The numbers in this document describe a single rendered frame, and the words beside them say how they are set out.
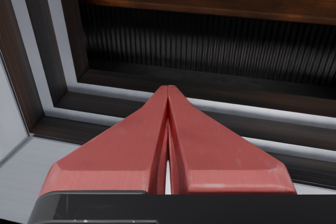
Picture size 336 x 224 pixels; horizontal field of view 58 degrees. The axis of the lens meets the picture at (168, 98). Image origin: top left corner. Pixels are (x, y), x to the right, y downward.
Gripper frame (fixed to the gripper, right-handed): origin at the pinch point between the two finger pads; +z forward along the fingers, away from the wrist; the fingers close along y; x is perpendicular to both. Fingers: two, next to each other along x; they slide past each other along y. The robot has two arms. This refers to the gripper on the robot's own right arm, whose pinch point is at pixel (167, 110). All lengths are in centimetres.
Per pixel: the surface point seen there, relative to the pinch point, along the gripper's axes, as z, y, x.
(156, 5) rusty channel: 14.4, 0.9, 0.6
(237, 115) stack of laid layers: 2.5, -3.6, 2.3
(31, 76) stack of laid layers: 3.2, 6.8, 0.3
